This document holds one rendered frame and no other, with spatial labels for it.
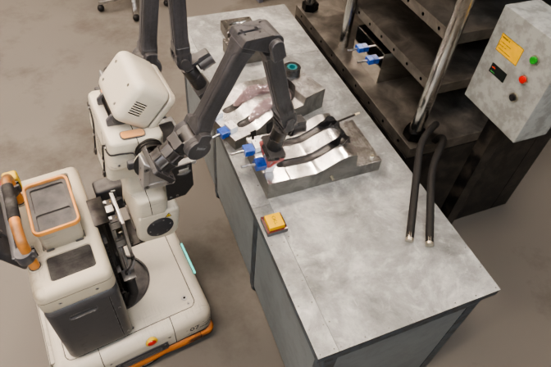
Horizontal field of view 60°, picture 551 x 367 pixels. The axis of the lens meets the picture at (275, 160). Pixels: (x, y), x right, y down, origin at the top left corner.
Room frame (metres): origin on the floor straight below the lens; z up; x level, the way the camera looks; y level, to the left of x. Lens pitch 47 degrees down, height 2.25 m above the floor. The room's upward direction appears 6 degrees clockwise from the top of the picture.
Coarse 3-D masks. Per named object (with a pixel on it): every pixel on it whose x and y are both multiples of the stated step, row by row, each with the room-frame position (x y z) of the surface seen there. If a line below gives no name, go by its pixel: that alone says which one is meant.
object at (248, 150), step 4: (252, 140) 1.34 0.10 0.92; (256, 140) 1.35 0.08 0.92; (260, 140) 1.35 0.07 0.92; (248, 144) 1.33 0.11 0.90; (252, 144) 1.33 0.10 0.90; (256, 144) 1.32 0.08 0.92; (244, 148) 1.31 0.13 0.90; (248, 148) 1.31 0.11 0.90; (252, 148) 1.31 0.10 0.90; (256, 148) 1.30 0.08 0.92; (260, 148) 1.31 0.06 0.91; (232, 152) 1.29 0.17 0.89; (236, 152) 1.29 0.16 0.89; (240, 152) 1.30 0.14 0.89; (244, 152) 1.30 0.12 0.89; (248, 152) 1.29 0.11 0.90; (252, 152) 1.30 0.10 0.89; (256, 152) 1.30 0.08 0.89
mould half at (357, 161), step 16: (352, 128) 1.54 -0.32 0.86; (304, 144) 1.38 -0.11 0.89; (320, 144) 1.37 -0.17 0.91; (352, 144) 1.44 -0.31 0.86; (368, 144) 1.45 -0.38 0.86; (320, 160) 1.29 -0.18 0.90; (336, 160) 1.28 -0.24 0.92; (352, 160) 1.30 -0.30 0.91; (368, 160) 1.36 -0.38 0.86; (272, 176) 1.19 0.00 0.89; (288, 176) 1.20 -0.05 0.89; (304, 176) 1.21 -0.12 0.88; (320, 176) 1.24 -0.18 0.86; (336, 176) 1.28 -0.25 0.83; (352, 176) 1.31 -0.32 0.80; (272, 192) 1.16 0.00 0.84; (288, 192) 1.19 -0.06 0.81
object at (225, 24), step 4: (248, 16) 2.37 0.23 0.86; (224, 20) 2.30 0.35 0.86; (228, 20) 2.31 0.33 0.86; (232, 20) 2.31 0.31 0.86; (236, 20) 2.32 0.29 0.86; (240, 20) 2.32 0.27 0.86; (244, 20) 2.32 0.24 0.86; (248, 20) 2.33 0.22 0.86; (224, 24) 2.27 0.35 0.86; (228, 24) 2.27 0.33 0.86; (232, 24) 2.29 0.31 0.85; (224, 28) 2.24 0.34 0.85; (228, 28) 2.23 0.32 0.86; (224, 32) 2.24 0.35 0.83; (228, 32) 2.19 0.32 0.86; (224, 36) 2.24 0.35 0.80; (228, 36) 2.19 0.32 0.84
